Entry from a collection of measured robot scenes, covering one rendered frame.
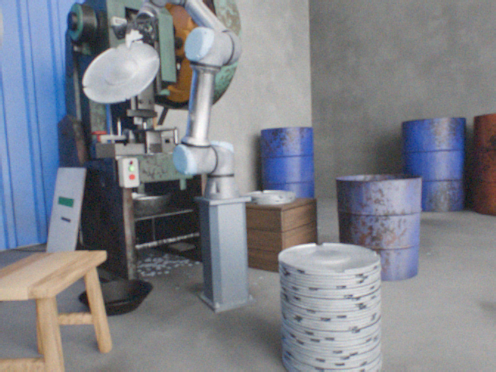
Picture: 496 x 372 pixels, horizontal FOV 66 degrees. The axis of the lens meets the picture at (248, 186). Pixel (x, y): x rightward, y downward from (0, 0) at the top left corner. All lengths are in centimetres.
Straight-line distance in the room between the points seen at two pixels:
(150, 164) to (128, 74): 72
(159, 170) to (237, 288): 81
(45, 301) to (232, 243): 75
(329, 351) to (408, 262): 98
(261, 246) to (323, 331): 104
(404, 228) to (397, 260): 16
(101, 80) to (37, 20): 197
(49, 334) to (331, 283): 72
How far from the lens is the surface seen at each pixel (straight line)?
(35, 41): 339
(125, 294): 187
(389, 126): 487
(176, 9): 272
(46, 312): 112
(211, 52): 141
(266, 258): 205
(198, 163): 145
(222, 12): 230
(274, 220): 197
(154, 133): 215
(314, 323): 108
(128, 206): 194
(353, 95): 512
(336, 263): 111
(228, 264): 158
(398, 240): 192
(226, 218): 154
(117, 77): 147
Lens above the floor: 63
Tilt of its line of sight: 5 degrees down
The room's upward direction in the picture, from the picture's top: 2 degrees counter-clockwise
